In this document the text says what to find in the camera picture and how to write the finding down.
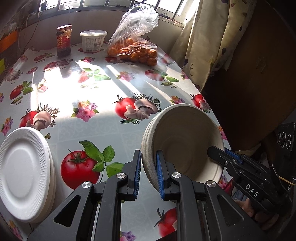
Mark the cream patterned curtain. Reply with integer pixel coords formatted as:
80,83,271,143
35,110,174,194
169,0,257,90

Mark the right hand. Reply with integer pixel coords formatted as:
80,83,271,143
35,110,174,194
235,198,254,217

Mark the plastic bag of oranges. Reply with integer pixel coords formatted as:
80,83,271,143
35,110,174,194
107,4,159,66

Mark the floral fruit print tablecloth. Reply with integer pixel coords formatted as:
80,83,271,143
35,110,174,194
0,43,234,241

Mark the white plastic tub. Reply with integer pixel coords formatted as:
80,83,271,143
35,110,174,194
80,30,107,53

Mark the black power cable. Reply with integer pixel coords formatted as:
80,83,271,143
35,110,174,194
18,4,71,53

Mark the orange basin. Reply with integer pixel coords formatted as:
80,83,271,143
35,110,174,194
0,31,19,53

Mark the red label sauce jar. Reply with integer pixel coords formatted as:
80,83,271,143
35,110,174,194
56,24,72,58

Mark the lime green box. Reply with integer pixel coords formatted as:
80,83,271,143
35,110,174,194
0,58,6,74

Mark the window with metal bars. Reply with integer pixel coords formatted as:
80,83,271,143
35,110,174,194
38,0,199,24

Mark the large paper bowl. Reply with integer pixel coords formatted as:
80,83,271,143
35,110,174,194
140,114,159,192

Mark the white foam plate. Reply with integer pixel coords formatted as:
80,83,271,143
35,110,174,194
1,127,50,222
31,141,56,223

